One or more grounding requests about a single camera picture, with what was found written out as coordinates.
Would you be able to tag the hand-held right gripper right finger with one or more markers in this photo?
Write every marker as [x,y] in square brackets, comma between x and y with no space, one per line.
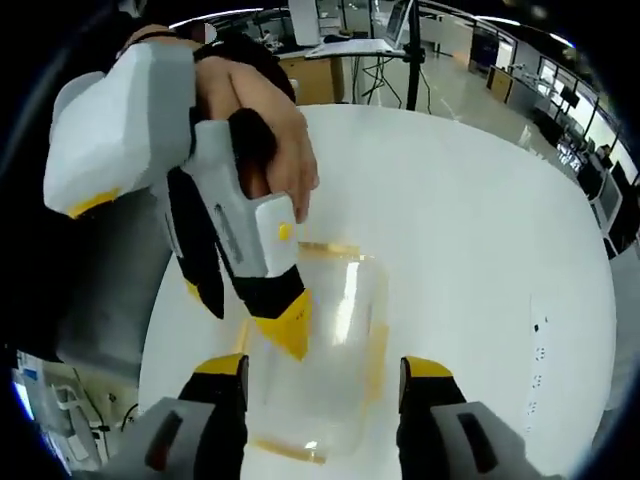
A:
[430,400]

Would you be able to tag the brown cabinet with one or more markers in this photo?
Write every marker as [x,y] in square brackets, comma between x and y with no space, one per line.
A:
[501,84]

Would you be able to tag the white marked strip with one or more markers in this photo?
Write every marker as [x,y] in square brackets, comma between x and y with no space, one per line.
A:
[537,360]

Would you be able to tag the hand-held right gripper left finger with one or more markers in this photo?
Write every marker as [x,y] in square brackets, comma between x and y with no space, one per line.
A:
[210,415]

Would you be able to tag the wooden cabinet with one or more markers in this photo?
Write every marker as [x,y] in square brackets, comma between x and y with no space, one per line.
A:
[315,80]

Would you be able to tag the black laptop stand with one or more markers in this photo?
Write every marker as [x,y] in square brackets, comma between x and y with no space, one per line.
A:
[414,75]

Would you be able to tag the clear box with yellow buckles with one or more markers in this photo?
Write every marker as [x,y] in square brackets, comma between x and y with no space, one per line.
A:
[320,350]

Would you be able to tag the open laptop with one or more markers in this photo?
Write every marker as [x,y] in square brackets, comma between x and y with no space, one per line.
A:
[350,47]

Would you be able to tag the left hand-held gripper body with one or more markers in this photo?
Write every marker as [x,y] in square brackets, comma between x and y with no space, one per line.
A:
[120,135]

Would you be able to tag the person's left hand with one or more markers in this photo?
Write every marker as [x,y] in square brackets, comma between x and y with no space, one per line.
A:
[290,150]

